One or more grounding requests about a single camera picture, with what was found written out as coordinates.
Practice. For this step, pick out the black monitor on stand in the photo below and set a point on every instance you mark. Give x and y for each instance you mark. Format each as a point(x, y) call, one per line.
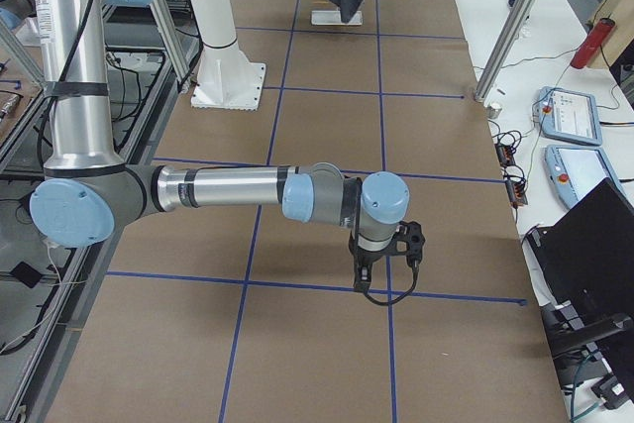
point(587, 260)

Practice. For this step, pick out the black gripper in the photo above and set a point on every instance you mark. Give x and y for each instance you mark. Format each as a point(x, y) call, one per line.
point(367, 257)

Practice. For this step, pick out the upper teach pendant tablet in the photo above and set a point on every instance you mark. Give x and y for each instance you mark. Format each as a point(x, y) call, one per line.
point(568, 116)

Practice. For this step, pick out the lower teach pendant tablet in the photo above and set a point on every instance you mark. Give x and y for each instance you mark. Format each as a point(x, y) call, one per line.
point(576, 171)

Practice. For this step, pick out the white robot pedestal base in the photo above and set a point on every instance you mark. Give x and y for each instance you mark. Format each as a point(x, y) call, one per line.
point(226, 79)

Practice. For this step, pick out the small metal cylinder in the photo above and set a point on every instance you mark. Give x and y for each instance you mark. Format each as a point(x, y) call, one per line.
point(493, 110)

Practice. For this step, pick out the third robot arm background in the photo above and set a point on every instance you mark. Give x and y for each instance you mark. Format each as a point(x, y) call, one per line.
point(15, 12)

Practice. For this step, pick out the white towel rack with wooden bars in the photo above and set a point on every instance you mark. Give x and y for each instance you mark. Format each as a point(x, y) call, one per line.
point(325, 13)

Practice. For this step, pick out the aluminium frame post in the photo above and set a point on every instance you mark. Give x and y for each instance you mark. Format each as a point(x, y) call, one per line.
point(511, 28)

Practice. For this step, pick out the teach pendant tablet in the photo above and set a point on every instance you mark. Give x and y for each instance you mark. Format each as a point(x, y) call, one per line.
point(576, 171)
point(568, 116)

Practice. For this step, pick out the red cylinder bottle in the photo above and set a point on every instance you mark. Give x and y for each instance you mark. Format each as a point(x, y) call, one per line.
point(593, 41)

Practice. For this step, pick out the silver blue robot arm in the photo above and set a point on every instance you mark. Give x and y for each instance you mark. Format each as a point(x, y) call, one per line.
point(89, 191)

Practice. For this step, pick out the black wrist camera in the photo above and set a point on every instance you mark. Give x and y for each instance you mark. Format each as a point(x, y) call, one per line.
point(409, 243)

